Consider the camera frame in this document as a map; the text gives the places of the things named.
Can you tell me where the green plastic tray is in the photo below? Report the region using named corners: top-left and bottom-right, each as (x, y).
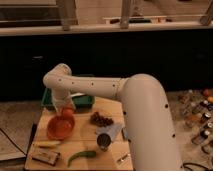
top-left (41, 88), bottom-right (95, 110)

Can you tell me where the red orange bowl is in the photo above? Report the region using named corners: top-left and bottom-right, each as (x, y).
top-left (47, 116), bottom-right (75, 140)

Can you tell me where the grey cloth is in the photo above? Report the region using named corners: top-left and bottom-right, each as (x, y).
top-left (95, 123), bottom-right (123, 141)

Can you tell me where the black cable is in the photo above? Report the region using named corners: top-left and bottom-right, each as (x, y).
top-left (0, 127), bottom-right (28, 156)

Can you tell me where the wooden railing shelf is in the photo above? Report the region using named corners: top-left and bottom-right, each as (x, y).
top-left (0, 0), bottom-right (213, 36)

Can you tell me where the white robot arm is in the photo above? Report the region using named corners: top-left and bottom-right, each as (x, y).
top-left (43, 63), bottom-right (183, 171)

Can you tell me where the bunch of dark grapes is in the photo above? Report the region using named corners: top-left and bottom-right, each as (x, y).
top-left (90, 112), bottom-right (114, 127)

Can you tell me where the silver fork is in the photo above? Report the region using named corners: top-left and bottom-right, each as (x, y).
top-left (116, 153), bottom-right (130, 164)

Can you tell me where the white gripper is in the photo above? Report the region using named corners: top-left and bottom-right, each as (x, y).
top-left (51, 90), bottom-right (74, 116)

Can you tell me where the yellow banana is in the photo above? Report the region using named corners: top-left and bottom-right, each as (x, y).
top-left (33, 141), bottom-right (61, 148)

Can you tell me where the metal cup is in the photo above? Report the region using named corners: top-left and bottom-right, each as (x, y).
top-left (97, 133), bottom-right (111, 151)

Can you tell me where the red apple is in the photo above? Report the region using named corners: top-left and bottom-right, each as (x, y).
top-left (61, 107), bottom-right (75, 118)

